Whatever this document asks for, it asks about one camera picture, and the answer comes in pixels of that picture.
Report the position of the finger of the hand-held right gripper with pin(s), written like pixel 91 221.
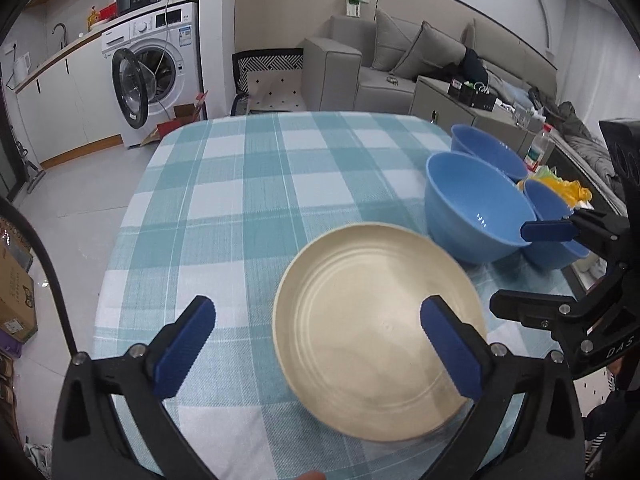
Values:
pixel 530 307
pixel 547 231

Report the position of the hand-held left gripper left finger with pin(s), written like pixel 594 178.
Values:
pixel 185 350

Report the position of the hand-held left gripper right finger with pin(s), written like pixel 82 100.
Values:
pixel 452 350

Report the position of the blue bowl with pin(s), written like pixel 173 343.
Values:
pixel 475 210
pixel 490 147
pixel 547 200

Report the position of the beige round plate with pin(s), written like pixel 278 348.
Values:
pixel 360 340

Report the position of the person's left hand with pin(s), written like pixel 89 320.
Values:
pixel 310 476

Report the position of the yellow plastic bag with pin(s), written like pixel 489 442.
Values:
pixel 570 190

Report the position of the plastic water bottle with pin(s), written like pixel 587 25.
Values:
pixel 537 152

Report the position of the grey blanket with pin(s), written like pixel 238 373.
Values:
pixel 585 150

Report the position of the person's dark clothing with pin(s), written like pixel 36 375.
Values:
pixel 620 420

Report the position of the tissue box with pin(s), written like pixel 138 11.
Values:
pixel 525 117

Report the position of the teal white checked tablecloth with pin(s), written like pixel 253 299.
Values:
pixel 225 210

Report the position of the black box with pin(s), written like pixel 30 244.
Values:
pixel 470 95

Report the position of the grey side cabinet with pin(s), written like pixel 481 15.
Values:
pixel 435 100

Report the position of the grey sneaker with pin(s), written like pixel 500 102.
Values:
pixel 40 460

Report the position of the black bag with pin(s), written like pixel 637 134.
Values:
pixel 472 65

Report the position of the grey sofa pillow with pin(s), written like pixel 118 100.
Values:
pixel 390 40
pixel 425 52

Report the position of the grey floor mop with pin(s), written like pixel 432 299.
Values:
pixel 34 177

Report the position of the red brown cardboard box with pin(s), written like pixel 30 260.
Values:
pixel 180 120

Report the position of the grey sofa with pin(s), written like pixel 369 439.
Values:
pixel 330 75

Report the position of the white kitchen base cabinet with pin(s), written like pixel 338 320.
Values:
pixel 65 105

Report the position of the black chair patterned cushion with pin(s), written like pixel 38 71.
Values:
pixel 272 90

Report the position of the white washing machine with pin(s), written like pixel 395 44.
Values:
pixel 185 75

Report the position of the white electric kettle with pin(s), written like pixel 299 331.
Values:
pixel 21 67

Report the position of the steel kitchen faucet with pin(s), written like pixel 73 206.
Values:
pixel 65 37

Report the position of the yellow bottle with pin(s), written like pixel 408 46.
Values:
pixel 93 19

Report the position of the red container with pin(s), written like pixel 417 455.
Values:
pixel 107 12

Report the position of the green white wall panel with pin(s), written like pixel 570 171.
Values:
pixel 356 7

